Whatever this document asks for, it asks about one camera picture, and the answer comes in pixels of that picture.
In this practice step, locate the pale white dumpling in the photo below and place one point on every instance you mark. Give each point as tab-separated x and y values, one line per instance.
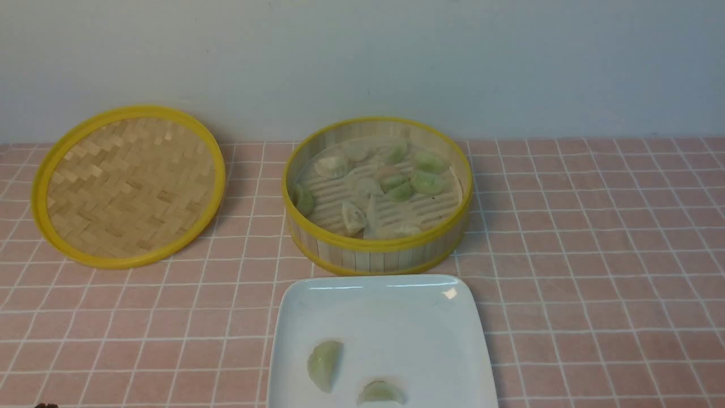
354	219

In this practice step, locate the green dumpling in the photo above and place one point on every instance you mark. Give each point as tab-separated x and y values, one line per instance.
323	362
304	200
390	182
395	153
378	391
427	183

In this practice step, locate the white square plate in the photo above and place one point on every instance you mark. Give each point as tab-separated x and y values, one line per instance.
421	332

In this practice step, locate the green dumpling at plate bottom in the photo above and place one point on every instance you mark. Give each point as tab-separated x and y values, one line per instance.
378	391

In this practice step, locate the yellow-rimmed bamboo steamer basket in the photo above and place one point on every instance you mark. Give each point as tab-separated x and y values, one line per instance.
401	237

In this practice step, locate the white dumpling centre of steamer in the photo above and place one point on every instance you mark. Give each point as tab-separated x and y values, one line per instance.
368	187

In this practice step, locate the green dumpling lower centre steamer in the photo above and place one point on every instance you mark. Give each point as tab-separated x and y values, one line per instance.
400	193

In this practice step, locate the green dumpling steamer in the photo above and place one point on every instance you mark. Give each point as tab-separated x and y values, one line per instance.
429	162
400	193

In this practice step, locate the white dumpling upper left steamer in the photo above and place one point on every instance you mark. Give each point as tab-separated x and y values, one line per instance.
332	167

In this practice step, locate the green dumpling upper right steamer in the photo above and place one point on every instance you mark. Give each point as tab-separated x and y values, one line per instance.
429	162

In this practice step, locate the yellow-rimmed bamboo steamer lid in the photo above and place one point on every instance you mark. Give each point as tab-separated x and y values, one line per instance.
129	187

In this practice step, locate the pink checkered tablecloth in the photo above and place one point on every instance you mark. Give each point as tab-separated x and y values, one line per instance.
597	268

